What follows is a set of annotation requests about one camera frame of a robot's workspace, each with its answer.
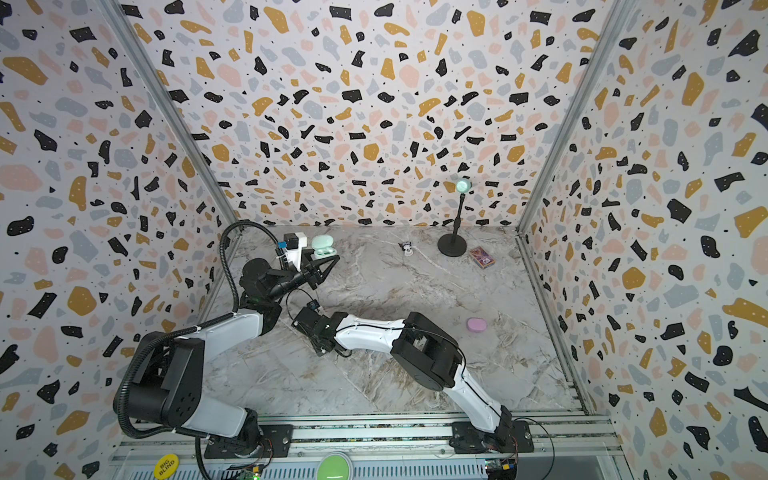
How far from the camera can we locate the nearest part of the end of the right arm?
26.2 inches

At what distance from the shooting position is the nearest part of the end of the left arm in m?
0.65

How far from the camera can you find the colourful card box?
1119 mm
